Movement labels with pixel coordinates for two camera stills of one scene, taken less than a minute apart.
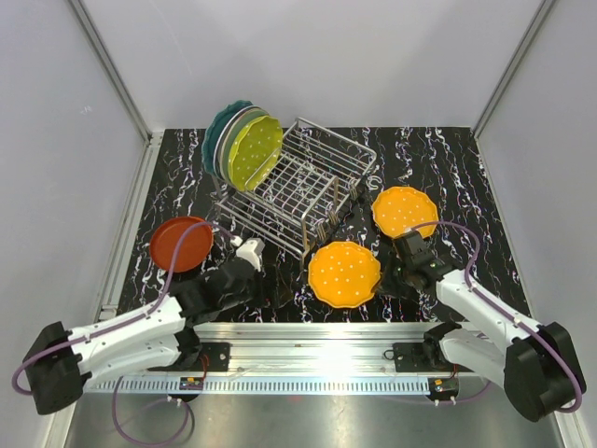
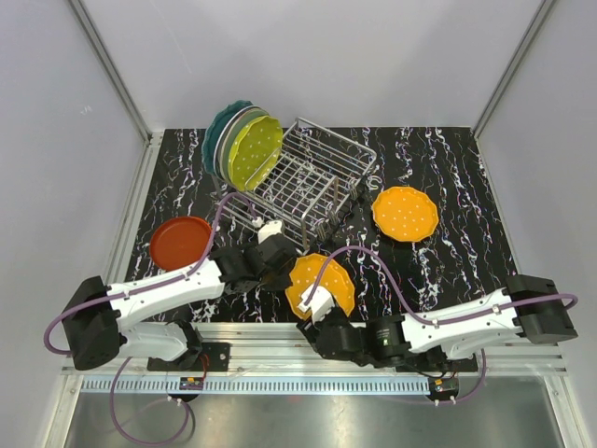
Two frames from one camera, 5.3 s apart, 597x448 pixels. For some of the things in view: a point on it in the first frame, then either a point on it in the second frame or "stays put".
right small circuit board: (447, 386) stays put
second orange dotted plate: (395, 211) stays put
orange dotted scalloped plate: (341, 274) to (304, 273)
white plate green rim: (218, 139) stays put
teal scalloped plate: (211, 129) stays put
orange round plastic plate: (194, 247) stays put
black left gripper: (257, 301) to (284, 282)
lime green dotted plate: (254, 150) stays put
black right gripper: (385, 284) to (310, 329)
